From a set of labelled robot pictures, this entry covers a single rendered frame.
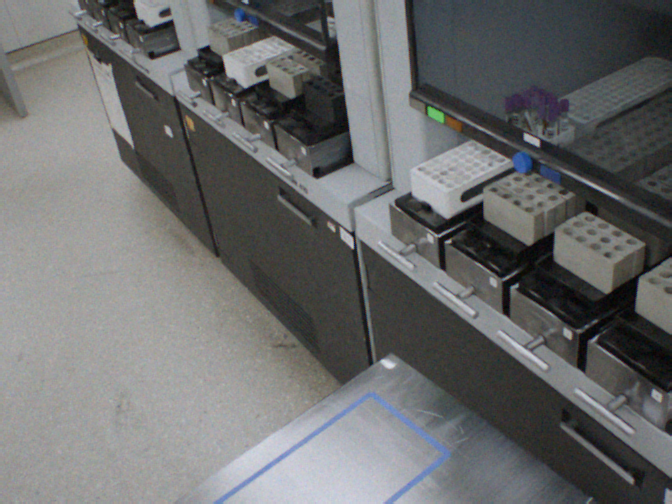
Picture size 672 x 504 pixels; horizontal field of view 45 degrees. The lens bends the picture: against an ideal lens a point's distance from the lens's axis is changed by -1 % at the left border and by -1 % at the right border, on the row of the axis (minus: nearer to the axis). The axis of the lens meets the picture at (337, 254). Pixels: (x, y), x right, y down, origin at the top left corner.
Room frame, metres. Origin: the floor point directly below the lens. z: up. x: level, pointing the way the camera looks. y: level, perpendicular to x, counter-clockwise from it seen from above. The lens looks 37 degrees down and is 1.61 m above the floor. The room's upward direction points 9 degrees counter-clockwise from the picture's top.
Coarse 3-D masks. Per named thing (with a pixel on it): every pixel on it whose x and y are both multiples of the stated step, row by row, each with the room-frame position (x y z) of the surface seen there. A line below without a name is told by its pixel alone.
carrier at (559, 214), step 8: (512, 176) 1.10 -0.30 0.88; (520, 176) 1.10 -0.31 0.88; (520, 184) 1.07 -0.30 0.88; (528, 184) 1.07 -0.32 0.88; (536, 184) 1.06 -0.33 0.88; (536, 192) 1.05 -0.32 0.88; (544, 192) 1.05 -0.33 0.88; (552, 200) 1.02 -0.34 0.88; (560, 200) 1.01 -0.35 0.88; (560, 208) 1.01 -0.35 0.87; (560, 216) 1.01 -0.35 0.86; (560, 224) 1.01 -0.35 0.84
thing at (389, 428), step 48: (384, 384) 0.75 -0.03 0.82; (432, 384) 0.74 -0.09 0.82; (288, 432) 0.70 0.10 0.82; (336, 432) 0.68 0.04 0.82; (384, 432) 0.67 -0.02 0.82; (432, 432) 0.66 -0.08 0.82; (480, 432) 0.65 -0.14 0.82; (240, 480) 0.63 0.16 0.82; (288, 480) 0.62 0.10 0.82; (336, 480) 0.61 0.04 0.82; (384, 480) 0.60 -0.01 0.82; (432, 480) 0.59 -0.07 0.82; (480, 480) 0.58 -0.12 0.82; (528, 480) 0.57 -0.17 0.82
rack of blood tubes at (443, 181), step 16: (464, 144) 1.25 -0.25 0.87; (480, 144) 1.24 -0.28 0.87; (432, 160) 1.21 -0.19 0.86; (448, 160) 1.20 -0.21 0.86; (464, 160) 1.19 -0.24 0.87; (480, 160) 1.19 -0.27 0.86; (496, 160) 1.18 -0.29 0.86; (416, 176) 1.17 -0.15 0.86; (432, 176) 1.16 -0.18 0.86; (448, 176) 1.16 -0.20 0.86; (464, 176) 1.15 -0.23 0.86; (480, 176) 1.14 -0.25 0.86; (496, 176) 1.22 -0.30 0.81; (416, 192) 1.18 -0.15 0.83; (432, 192) 1.14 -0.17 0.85; (448, 192) 1.11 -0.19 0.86; (464, 192) 1.18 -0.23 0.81; (480, 192) 1.17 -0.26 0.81; (432, 208) 1.14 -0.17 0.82; (448, 208) 1.11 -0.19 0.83
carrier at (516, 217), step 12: (492, 192) 1.06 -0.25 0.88; (504, 192) 1.06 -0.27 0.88; (492, 204) 1.06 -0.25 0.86; (504, 204) 1.04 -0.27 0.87; (516, 204) 1.03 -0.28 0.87; (528, 204) 1.02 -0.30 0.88; (492, 216) 1.06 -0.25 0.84; (504, 216) 1.04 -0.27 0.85; (516, 216) 1.01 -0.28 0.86; (528, 216) 0.99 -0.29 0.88; (540, 216) 0.99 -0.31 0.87; (504, 228) 1.04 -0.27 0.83; (516, 228) 1.01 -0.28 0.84; (528, 228) 0.99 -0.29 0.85; (540, 228) 0.99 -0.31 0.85; (528, 240) 0.99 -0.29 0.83
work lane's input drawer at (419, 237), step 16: (400, 208) 1.17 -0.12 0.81; (416, 208) 1.14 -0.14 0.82; (480, 208) 1.13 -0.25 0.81; (400, 224) 1.16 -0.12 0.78; (416, 224) 1.12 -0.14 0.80; (432, 224) 1.09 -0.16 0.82; (448, 224) 1.09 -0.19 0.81; (464, 224) 1.10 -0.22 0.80; (400, 240) 1.17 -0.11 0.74; (416, 240) 1.12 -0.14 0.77; (432, 240) 1.08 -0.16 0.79; (400, 256) 1.10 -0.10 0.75; (432, 256) 1.08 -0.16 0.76
